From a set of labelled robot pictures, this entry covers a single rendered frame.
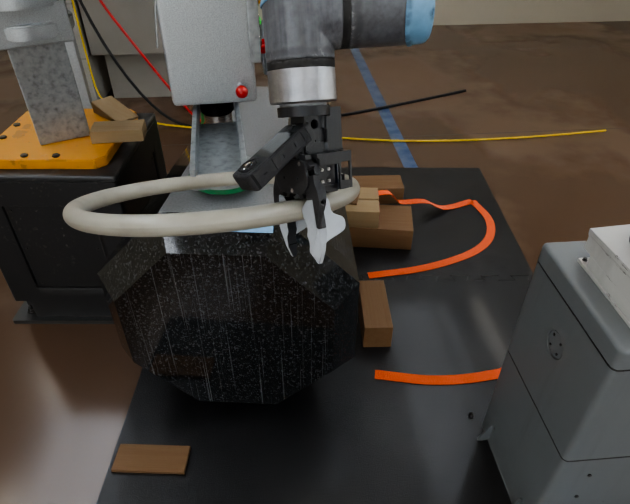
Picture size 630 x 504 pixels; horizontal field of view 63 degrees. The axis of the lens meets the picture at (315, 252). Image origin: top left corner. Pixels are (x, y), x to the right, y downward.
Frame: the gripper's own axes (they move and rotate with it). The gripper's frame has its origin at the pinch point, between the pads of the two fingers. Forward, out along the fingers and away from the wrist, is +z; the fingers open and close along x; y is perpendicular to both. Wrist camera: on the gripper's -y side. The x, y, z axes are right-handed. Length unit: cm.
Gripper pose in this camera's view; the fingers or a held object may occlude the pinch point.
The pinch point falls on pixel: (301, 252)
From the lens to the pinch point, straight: 73.6
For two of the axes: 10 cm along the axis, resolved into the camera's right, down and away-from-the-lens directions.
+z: 0.7, 9.6, 2.7
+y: 7.8, -2.2, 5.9
